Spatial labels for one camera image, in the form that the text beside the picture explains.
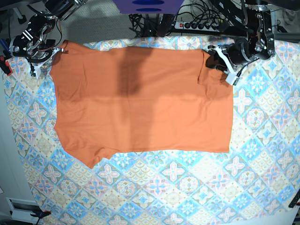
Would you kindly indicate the white power strip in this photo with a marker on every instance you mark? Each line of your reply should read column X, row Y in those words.
column 195, row 26

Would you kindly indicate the orange T-shirt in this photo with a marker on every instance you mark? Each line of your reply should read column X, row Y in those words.
column 138, row 99

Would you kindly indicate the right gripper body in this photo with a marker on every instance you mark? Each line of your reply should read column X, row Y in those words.
column 38, row 55

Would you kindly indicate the red clamp left edge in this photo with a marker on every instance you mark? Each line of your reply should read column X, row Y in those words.
column 4, row 65

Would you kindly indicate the black clamp right edge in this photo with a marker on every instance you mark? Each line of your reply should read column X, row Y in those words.
column 294, row 201

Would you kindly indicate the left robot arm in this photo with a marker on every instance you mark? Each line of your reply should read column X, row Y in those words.
column 254, row 18

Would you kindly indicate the patterned tile tablecloth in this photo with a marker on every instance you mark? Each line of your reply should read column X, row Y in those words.
column 258, row 177

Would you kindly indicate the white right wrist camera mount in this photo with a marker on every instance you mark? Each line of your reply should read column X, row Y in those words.
column 36, row 64

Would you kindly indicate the blue clamp bottom left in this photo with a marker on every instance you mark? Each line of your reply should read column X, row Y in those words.
column 40, row 214

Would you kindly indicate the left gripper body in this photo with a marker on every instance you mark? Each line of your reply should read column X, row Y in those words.
column 239, row 52

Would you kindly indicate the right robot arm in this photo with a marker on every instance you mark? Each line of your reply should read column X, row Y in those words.
column 30, row 44

